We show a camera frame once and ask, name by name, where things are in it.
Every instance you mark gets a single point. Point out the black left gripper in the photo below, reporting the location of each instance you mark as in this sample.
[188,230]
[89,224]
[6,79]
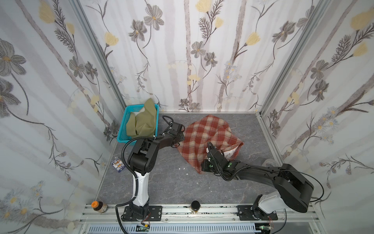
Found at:
[177,136]

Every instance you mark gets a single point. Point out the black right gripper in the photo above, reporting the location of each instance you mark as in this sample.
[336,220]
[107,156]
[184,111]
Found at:
[215,155]

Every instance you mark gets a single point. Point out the red plaid wool skirt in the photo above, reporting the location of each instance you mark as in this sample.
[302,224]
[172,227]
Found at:
[209,129]

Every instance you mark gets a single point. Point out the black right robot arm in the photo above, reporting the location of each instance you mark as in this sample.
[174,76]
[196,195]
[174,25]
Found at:
[293,189]

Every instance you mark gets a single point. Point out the olive green skirt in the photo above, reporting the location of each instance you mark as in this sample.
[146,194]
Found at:
[142,124]

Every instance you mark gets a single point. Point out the teal plastic basket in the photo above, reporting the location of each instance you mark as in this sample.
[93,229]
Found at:
[122,134]

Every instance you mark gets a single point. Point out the black knob jar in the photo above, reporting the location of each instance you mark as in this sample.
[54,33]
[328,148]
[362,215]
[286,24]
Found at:
[195,206]

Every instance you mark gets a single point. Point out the clear tape roll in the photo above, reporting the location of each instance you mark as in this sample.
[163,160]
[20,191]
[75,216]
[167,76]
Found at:
[271,163]

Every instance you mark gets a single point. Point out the orange capped bottle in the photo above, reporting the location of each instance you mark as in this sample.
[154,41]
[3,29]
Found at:
[99,206]

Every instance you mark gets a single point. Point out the aluminium front rail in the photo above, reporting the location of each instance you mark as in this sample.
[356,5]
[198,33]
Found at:
[210,219]

